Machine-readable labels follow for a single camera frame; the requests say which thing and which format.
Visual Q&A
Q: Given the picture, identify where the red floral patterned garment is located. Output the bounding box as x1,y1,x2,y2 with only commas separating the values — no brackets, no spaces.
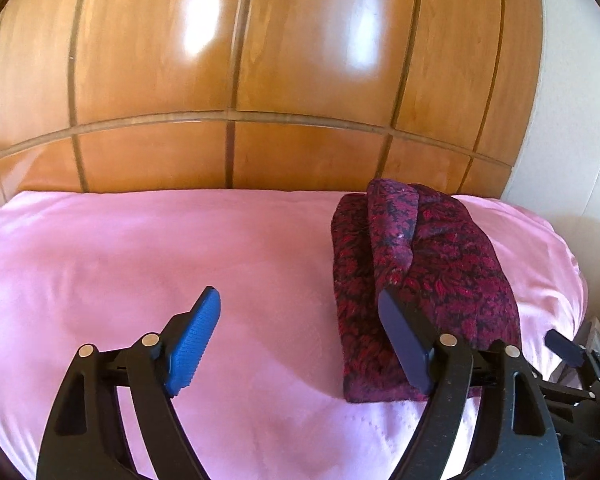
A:
330,179,521,403

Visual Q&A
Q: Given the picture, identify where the pink bed sheet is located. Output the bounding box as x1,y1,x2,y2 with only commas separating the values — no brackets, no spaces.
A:
0,187,591,480

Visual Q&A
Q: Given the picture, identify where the wooden panel headboard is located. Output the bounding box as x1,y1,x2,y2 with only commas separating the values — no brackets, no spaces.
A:
0,0,543,208

